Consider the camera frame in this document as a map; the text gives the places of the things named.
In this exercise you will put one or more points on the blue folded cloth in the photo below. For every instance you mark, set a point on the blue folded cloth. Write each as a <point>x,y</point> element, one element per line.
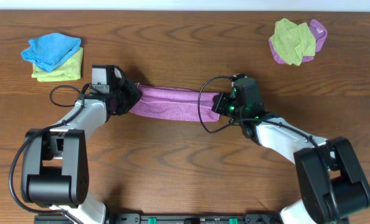
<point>51,51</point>

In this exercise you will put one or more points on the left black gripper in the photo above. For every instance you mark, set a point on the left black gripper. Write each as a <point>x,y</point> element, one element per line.
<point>132,96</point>

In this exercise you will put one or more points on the purple microfiber cloth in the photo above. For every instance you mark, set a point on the purple microfiber cloth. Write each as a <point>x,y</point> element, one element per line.
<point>175,104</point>

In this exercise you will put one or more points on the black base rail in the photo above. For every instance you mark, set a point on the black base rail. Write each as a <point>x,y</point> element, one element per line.
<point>138,218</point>

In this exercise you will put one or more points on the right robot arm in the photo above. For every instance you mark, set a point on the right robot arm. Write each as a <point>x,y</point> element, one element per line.
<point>332,182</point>

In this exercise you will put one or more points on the green crumpled cloth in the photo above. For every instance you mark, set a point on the green crumpled cloth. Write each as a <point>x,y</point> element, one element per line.
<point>292,42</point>

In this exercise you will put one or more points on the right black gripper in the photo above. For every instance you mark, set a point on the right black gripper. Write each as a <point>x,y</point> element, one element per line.
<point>220,101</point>

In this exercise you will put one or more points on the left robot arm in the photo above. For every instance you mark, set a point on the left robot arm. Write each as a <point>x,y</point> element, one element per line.
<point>55,173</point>

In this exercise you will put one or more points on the green folded cloth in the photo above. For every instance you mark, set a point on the green folded cloth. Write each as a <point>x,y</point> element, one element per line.
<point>68,71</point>

